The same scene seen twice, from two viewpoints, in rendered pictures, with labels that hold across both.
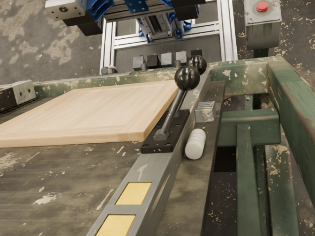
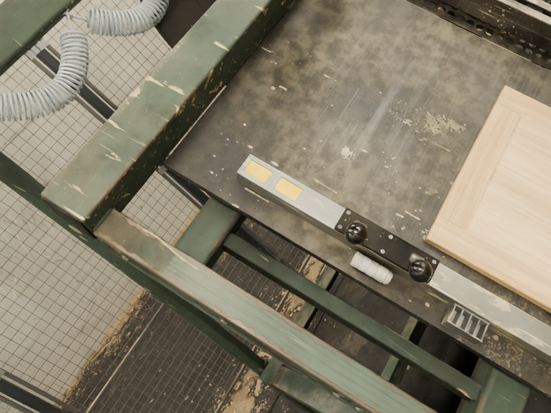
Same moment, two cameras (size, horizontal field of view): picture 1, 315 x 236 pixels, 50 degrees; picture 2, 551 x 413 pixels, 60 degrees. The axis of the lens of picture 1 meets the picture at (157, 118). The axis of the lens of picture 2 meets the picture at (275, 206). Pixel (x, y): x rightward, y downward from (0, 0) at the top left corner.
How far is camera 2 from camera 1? 85 cm
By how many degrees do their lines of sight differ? 79
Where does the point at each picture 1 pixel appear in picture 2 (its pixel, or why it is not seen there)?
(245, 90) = not seen: outside the picture
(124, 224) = (259, 176)
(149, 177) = (302, 201)
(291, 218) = not seen: outside the picture
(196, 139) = (362, 261)
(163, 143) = (343, 224)
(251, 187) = (326, 304)
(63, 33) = not seen: outside the picture
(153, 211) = (275, 197)
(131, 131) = (436, 228)
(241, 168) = (362, 316)
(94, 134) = (450, 196)
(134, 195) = (285, 188)
